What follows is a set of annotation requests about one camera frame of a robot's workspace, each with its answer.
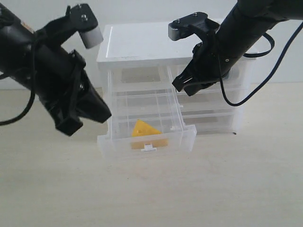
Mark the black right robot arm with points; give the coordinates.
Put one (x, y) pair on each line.
(222, 45)

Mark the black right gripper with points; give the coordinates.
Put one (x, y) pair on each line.
(204, 70)

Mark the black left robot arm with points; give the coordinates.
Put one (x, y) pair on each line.
(16, 41)

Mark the white blue medicine bottle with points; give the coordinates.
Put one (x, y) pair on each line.
(227, 75)

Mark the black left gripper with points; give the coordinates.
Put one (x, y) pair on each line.
(62, 84)

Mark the clear bottom wide drawer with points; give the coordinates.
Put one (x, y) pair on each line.
(223, 123)

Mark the clear middle wide drawer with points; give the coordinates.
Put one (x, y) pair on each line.
(205, 103)

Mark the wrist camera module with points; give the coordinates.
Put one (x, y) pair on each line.
(78, 19)
(196, 23)

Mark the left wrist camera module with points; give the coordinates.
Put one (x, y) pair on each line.
(78, 19)

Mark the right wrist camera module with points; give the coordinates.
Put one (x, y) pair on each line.
(196, 23)

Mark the clear wide drawer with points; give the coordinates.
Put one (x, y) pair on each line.
(205, 103)
(223, 123)

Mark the yellow cheese wedge toy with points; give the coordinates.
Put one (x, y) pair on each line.
(142, 129)

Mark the white plastic drawer cabinet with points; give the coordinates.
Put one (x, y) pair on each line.
(145, 45)

